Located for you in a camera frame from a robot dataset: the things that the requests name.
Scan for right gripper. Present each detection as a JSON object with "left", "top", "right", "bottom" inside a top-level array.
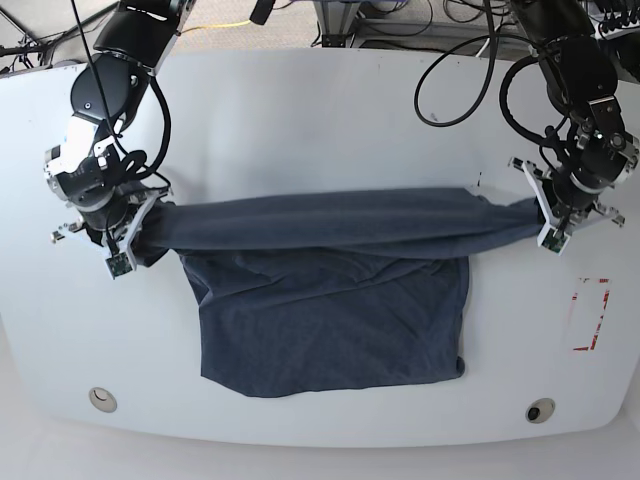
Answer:
[{"left": 51, "top": 189, "right": 171, "bottom": 260}]

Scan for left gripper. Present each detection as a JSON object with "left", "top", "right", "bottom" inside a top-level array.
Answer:
[{"left": 509, "top": 157, "right": 625, "bottom": 240}]

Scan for dark blue T-shirt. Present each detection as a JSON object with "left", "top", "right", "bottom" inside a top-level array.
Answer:
[{"left": 133, "top": 188, "right": 540, "bottom": 398}]

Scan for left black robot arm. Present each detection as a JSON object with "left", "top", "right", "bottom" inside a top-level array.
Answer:
[{"left": 499, "top": 1, "right": 639, "bottom": 251}]

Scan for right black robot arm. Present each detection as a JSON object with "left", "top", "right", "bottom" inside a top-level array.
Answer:
[{"left": 44, "top": 1, "right": 195, "bottom": 271}]

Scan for red tape rectangle marking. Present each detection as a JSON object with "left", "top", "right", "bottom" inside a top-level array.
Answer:
[{"left": 565, "top": 277, "right": 612, "bottom": 352}]

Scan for white power strip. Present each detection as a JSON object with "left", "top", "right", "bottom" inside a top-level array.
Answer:
[{"left": 595, "top": 16, "right": 639, "bottom": 40}]

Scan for black tripod legs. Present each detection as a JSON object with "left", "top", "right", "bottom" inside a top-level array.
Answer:
[{"left": 1, "top": 0, "right": 115, "bottom": 67}]

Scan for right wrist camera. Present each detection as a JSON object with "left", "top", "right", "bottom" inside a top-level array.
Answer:
[{"left": 105, "top": 252, "right": 136, "bottom": 279}]

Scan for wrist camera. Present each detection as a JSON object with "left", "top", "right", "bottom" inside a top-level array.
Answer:
[
  {"left": 105, "top": 252, "right": 136, "bottom": 279},
  {"left": 537, "top": 225, "right": 571, "bottom": 256}
]

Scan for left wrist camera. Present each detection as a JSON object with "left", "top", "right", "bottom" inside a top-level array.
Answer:
[{"left": 537, "top": 225, "right": 571, "bottom": 256}]

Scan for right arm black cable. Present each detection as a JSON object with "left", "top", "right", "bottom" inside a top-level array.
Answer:
[{"left": 69, "top": 0, "right": 174, "bottom": 189}]

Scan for left table cable grommet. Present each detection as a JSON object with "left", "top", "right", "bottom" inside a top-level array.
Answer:
[{"left": 88, "top": 387, "right": 118, "bottom": 414}]

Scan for table cable grommet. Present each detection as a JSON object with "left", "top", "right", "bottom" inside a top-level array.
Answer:
[
  {"left": 525, "top": 398, "right": 556, "bottom": 424},
  {"left": 88, "top": 387, "right": 118, "bottom": 414}
]

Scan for right table cable grommet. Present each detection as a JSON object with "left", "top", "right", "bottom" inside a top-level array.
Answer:
[{"left": 525, "top": 398, "right": 556, "bottom": 424}]

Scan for yellow cable on floor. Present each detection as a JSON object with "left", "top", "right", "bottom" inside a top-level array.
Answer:
[{"left": 179, "top": 17, "right": 254, "bottom": 36}]

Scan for aluminium frame stand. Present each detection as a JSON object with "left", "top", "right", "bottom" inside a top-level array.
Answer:
[{"left": 312, "top": 1, "right": 363, "bottom": 48}]

